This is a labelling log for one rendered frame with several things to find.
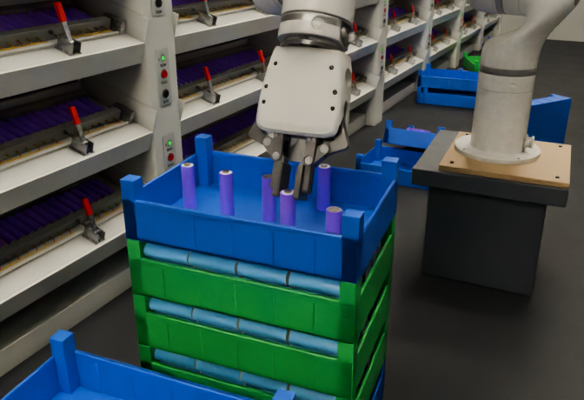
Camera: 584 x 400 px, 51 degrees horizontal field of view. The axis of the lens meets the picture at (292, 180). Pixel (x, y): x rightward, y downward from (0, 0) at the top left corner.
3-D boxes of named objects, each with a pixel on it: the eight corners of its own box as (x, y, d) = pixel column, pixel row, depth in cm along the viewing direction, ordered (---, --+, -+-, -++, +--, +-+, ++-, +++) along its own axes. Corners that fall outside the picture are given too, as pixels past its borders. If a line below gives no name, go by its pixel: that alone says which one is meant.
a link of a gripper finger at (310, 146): (348, 137, 69) (315, 170, 70) (322, 109, 71) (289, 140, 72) (342, 134, 67) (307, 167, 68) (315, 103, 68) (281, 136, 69)
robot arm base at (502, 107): (546, 145, 144) (560, 67, 137) (531, 170, 129) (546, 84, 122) (466, 132, 153) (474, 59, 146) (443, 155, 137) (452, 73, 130)
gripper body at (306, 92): (363, 53, 72) (348, 146, 72) (283, 47, 75) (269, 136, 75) (348, 33, 65) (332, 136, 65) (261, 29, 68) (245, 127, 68)
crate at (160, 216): (396, 212, 83) (400, 156, 80) (356, 284, 66) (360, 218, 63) (203, 182, 94) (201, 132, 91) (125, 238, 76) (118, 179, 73)
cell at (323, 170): (331, 207, 84) (332, 163, 81) (327, 212, 82) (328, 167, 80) (319, 205, 85) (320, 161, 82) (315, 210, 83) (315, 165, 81)
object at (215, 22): (296, 23, 184) (309, -22, 178) (170, 56, 135) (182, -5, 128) (242, -1, 190) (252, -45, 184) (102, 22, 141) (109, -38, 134)
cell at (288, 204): (298, 239, 72) (298, 188, 69) (292, 245, 70) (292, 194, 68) (283, 236, 72) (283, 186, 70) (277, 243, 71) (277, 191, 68)
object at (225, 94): (295, 85, 191) (308, 44, 185) (176, 137, 142) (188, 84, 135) (243, 60, 197) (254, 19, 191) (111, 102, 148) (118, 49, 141)
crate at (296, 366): (389, 310, 89) (393, 263, 86) (351, 401, 72) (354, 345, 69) (209, 272, 99) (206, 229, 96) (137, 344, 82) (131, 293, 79)
